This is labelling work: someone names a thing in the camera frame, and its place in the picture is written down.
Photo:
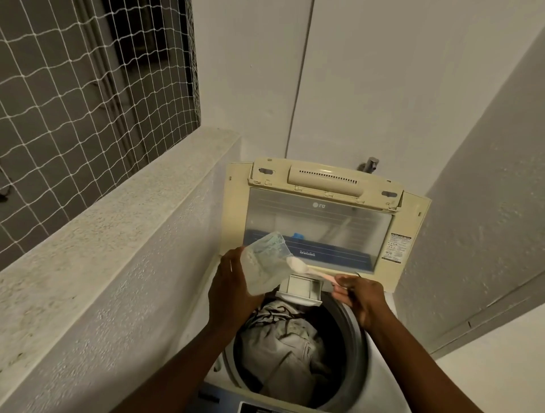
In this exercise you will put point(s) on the person's right hand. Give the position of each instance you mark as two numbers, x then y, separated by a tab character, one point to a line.
364	298

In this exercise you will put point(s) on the person's right fingers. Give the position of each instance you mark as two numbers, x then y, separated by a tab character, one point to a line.
342	289

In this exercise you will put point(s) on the person's left forearm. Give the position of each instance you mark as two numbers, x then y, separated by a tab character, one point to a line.
170	370

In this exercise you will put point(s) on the grey clothes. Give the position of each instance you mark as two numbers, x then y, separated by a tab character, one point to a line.
281	340

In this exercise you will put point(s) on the cream washing machine lid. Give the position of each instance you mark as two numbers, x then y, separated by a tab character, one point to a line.
323	212

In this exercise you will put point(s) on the person's left thumb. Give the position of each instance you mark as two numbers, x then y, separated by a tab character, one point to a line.
236	259

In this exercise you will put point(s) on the white detergent powder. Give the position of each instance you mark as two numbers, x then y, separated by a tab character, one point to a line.
296	264

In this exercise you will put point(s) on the metal water tap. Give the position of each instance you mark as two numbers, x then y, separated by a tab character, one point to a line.
369	164

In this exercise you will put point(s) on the person's left hand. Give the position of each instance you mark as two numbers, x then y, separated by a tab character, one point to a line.
230	293

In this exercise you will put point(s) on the clear plastic detergent bag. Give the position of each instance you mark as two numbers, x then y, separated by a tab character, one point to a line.
264	263

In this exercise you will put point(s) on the white top-load washing machine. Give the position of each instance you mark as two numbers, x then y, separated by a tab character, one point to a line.
298	340

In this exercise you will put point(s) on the white safety net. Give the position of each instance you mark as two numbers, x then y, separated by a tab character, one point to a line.
85	110

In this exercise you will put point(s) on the person's right forearm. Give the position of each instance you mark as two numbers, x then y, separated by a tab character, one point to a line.
421	366

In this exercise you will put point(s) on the white detergent drawer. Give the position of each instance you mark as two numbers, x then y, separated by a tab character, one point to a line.
303	289

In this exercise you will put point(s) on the pink plastic spoon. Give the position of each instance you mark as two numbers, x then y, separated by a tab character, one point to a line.
313	271

